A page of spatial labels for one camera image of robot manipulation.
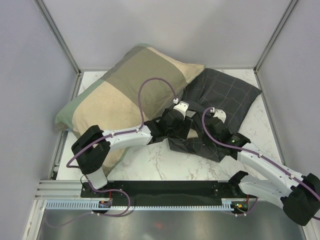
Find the dark grey plaid pillowcase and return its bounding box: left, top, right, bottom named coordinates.
left=168, top=68, right=262, bottom=163

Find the cream pillow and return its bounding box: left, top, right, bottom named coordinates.
left=187, top=129, right=201, bottom=139

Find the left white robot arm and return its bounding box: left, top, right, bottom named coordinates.
left=71, top=102, right=192, bottom=197

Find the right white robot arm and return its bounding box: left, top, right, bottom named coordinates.
left=201, top=116, right=320, bottom=226

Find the green beige patchwork pillow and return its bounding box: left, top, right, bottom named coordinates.
left=54, top=43, right=206, bottom=177

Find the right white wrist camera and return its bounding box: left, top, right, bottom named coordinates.
left=209, top=107, right=227, bottom=123

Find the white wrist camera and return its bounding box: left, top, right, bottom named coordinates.
left=209, top=107, right=227, bottom=123
left=173, top=101, right=189, bottom=118

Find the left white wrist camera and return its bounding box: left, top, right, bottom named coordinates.
left=173, top=101, right=189, bottom=118

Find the light blue slotted cable duct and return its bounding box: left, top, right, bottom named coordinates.
left=46, top=198, right=237, bottom=211

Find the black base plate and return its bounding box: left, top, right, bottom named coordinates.
left=80, top=180, right=247, bottom=207

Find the left aluminium frame post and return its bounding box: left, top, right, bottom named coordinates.
left=34, top=0, right=81, bottom=76

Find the aluminium frame post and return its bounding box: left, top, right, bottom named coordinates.
left=253, top=0, right=300, bottom=74
left=34, top=0, right=81, bottom=76

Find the right aluminium frame post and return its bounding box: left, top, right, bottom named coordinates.
left=253, top=0, right=300, bottom=74

